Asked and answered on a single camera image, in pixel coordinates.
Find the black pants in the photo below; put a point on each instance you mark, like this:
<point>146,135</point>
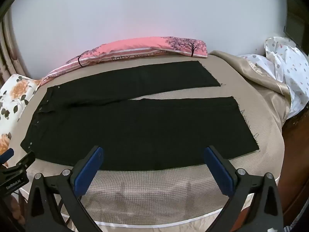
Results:
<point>144,125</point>

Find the pink tree print pillow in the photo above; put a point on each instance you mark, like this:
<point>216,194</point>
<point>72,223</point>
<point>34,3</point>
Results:
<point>135,44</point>

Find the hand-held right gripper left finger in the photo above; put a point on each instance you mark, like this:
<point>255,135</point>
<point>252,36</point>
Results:
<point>88,172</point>

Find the white polka dot quilt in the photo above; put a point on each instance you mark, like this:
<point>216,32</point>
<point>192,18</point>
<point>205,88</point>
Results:
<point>289,70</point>

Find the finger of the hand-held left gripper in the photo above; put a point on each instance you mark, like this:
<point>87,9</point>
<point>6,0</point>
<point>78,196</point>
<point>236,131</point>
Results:
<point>6,155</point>
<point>23,162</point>

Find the wooden bed frame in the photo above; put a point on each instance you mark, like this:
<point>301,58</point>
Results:
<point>297,162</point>

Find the dark wooden wardrobe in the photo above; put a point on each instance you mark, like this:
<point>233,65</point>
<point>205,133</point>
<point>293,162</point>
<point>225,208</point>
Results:
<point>298,24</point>

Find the gold satin blanket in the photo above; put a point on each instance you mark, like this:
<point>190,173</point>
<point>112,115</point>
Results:
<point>260,77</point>

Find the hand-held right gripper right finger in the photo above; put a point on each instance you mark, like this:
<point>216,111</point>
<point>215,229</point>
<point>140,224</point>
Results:
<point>219,172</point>

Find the white orange floral pillow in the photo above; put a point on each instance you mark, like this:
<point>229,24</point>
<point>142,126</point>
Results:
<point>14,101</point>

